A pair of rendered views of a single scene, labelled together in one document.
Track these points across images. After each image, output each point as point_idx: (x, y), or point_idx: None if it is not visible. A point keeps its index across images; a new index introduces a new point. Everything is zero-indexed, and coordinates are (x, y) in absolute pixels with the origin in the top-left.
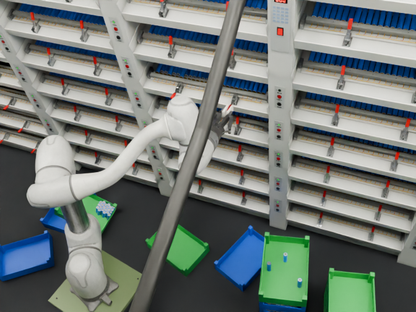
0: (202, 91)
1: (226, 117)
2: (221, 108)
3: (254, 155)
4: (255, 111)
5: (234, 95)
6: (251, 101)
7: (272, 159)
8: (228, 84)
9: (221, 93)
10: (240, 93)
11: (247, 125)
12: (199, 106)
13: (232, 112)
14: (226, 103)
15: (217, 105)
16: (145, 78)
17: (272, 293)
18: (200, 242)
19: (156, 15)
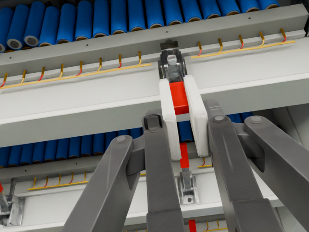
0: (21, 90)
1: (227, 142)
2: (124, 129)
3: (226, 229)
4: (287, 79)
5: (166, 48)
6: (239, 55)
7: (305, 230)
8: (118, 26)
9: (105, 69)
10: (186, 35)
11: (206, 163)
12: (46, 158)
13: (219, 105)
14: (143, 95)
15: (104, 121)
16: None
17: None
18: None
19: None
